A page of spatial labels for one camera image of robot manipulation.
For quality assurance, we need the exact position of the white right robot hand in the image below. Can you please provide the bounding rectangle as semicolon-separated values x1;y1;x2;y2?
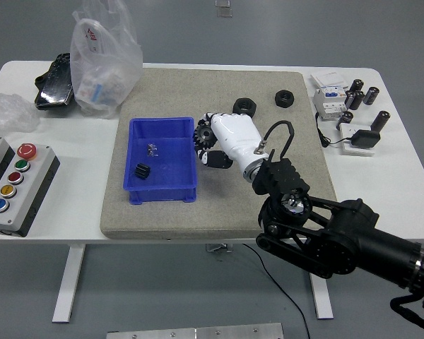
195;112;270;175

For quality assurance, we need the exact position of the small black gear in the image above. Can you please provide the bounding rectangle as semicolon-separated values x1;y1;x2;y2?
133;162;153;181

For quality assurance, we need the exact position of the large black hex nut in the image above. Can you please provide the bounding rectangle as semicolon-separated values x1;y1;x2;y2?
232;97;257;116

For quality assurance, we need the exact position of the small black hex nut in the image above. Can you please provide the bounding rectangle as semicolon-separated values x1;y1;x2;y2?
274;90;298;108

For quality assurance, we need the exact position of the blue plastic box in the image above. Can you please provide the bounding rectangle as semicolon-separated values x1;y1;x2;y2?
122;116;200;206

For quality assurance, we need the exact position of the grey button control box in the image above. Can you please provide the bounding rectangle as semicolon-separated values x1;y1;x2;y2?
0;143;61;238

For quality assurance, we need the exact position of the grey-brown mat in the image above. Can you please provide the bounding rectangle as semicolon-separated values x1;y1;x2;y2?
99;68;338;241

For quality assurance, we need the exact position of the white circuit breaker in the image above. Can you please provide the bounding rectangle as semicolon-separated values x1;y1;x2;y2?
312;87;348;121

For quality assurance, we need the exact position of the flat white carton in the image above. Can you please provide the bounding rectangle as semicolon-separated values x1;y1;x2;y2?
310;71;349;91

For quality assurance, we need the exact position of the white power socket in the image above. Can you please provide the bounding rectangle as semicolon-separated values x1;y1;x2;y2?
339;123;377;157

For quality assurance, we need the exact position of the black plug adapter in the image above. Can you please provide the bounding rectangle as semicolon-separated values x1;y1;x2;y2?
350;129;382;150

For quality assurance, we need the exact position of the translucent white plastic bag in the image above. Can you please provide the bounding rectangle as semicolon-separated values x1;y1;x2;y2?
69;0;144;120

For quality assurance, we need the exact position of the white table leg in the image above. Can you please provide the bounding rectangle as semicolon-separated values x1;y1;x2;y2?
310;273;335;321
52;243;86;323

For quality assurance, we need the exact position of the glossy black package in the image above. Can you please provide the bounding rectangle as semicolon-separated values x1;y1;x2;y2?
34;52;76;111

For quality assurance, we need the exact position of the silver metal plate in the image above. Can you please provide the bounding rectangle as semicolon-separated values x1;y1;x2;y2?
106;322;285;339

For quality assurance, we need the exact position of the clear bubble wrap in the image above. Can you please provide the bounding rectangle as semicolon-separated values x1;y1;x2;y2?
0;93;42;134

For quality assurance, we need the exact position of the black adapter cord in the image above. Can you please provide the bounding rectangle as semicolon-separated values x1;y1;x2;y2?
314;112;353;148

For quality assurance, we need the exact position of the metal under-table bracket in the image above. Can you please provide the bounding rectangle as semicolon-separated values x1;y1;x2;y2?
204;243;233;254

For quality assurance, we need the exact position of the black floor cable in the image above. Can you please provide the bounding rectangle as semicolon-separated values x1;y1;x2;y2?
242;243;312;339

